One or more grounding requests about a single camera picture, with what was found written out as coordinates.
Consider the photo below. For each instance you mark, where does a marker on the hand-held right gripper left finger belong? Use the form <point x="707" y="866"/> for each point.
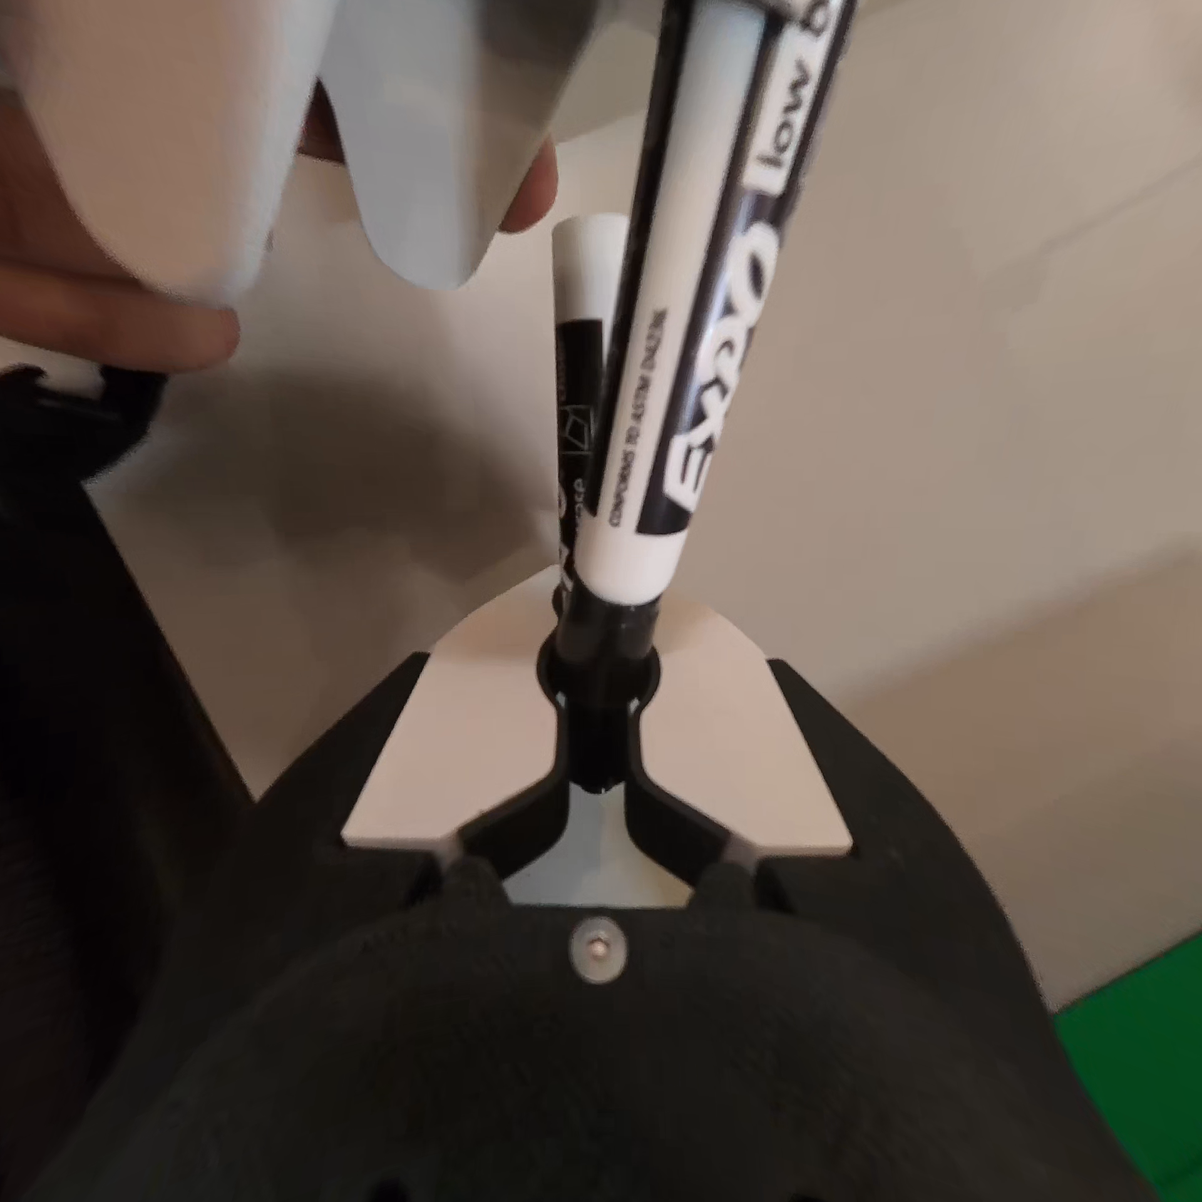
<point x="441" y="752"/>

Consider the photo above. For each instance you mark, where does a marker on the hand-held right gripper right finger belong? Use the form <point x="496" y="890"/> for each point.
<point x="751" y="752"/>

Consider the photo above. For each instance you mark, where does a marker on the black dry-erase marker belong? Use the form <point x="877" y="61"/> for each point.
<point x="582" y="282"/>
<point x="714" y="282"/>

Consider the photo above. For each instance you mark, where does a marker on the green plastic bin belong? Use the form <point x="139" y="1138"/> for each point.
<point x="1145" y="1079"/>

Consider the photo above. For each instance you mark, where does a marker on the person's left hand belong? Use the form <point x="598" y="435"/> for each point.
<point x="93" y="320"/>

